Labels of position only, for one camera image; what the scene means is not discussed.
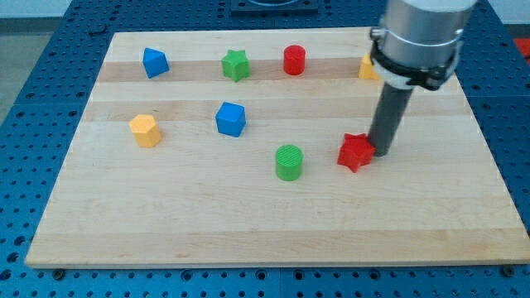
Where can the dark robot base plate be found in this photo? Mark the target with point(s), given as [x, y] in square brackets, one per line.
[243, 7]

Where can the red object at right edge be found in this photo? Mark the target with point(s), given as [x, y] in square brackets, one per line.
[523, 45]

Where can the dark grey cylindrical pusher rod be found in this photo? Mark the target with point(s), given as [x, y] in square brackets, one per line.
[392, 104]

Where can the green star block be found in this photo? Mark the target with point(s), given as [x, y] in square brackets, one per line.
[235, 65]

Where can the red cylinder block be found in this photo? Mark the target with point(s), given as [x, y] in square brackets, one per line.
[294, 60]

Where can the blue cube block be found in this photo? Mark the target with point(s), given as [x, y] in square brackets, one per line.
[230, 119]

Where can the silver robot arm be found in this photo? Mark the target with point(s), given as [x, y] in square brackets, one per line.
[418, 42]

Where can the green cylinder block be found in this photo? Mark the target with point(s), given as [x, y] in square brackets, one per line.
[289, 160]

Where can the blue pentagon block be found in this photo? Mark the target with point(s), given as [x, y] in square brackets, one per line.
[154, 62]

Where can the yellow hexagon block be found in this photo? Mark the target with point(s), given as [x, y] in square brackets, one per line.
[145, 130]

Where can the red star block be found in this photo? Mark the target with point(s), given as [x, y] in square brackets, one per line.
[356, 151]

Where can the light wooden board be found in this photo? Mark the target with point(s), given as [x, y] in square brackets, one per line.
[200, 198]

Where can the yellow block behind arm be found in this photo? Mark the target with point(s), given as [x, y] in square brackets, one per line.
[366, 69]

